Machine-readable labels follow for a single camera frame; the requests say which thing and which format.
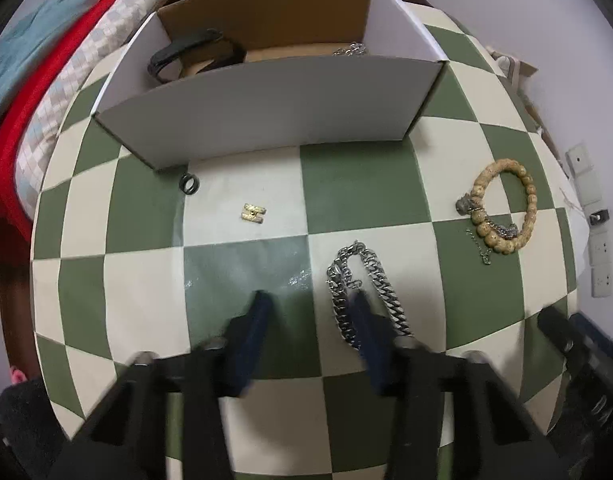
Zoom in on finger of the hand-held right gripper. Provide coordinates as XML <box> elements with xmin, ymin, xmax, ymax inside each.
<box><xmin>537</xmin><ymin>306</ymin><xmax>581</xmax><ymax>362</ymax></box>

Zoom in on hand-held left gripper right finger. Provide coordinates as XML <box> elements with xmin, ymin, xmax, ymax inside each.
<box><xmin>347</xmin><ymin>290</ymin><xmax>573</xmax><ymax>480</ymax></box>

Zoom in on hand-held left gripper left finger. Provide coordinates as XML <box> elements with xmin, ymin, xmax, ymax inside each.
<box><xmin>46</xmin><ymin>289</ymin><xmax>276</xmax><ymax>480</ymax></box>

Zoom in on silver curb chain bracelet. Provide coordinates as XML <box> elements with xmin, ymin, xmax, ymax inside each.
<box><xmin>326</xmin><ymin>241</ymin><xmax>415</xmax><ymax>352</ymax></box>

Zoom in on white cardboard box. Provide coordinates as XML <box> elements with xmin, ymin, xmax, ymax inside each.
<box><xmin>91</xmin><ymin>0</ymin><xmax>450</xmax><ymax>171</ymax></box>

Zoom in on white power strip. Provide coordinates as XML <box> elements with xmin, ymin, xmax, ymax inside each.
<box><xmin>565</xmin><ymin>142</ymin><xmax>613</xmax><ymax>299</ymax></box>

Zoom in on gold earrings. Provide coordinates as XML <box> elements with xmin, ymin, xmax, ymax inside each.
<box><xmin>240</xmin><ymin>203</ymin><xmax>268</xmax><ymax>225</ymax></box>

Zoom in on green checkered tablecloth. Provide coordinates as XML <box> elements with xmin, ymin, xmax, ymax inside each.
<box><xmin>30</xmin><ymin>0</ymin><xmax>589</xmax><ymax>480</ymax></box>

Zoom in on dark cloth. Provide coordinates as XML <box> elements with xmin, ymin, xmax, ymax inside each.
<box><xmin>0</xmin><ymin>374</ymin><xmax>67</xmax><ymax>466</ymax></box>

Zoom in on black wristband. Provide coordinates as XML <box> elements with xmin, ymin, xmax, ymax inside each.
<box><xmin>147</xmin><ymin>29</ymin><xmax>248</xmax><ymax>84</ymax></box>

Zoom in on red blanket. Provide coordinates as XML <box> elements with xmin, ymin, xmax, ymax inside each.
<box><xmin>0</xmin><ymin>0</ymin><xmax>160</xmax><ymax>261</ymax></box>

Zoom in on teal blanket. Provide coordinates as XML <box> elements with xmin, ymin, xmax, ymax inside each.
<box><xmin>0</xmin><ymin>0</ymin><xmax>137</xmax><ymax>121</ymax></box>

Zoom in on thin silver chain bracelet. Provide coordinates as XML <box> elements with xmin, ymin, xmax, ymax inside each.
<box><xmin>465</xmin><ymin>214</ymin><xmax>518</xmax><ymax>267</ymax></box>

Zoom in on wooden bead bracelet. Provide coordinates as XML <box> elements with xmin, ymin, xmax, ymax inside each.
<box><xmin>455</xmin><ymin>158</ymin><xmax>538</xmax><ymax>256</ymax></box>

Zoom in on small silver chain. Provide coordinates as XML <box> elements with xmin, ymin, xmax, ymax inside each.
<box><xmin>332</xmin><ymin>42</ymin><xmax>368</xmax><ymax>59</ymax></box>

